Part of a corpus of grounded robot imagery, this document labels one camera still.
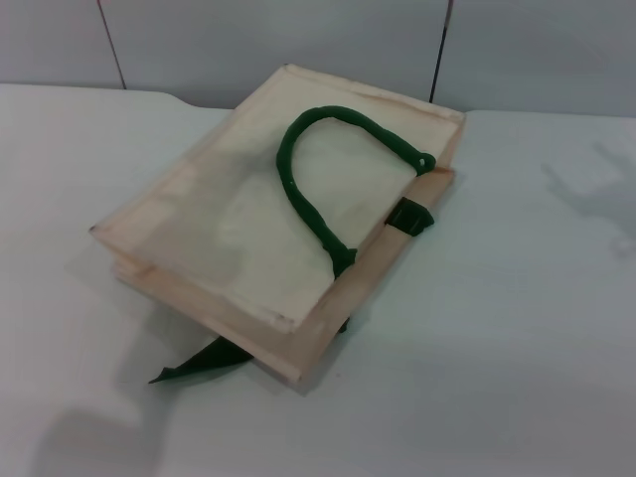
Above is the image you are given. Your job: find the white handbag with green handles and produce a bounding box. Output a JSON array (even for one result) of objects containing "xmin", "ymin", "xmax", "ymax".
[{"xmin": 87, "ymin": 63, "xmax": 469, "ymax": 398}]

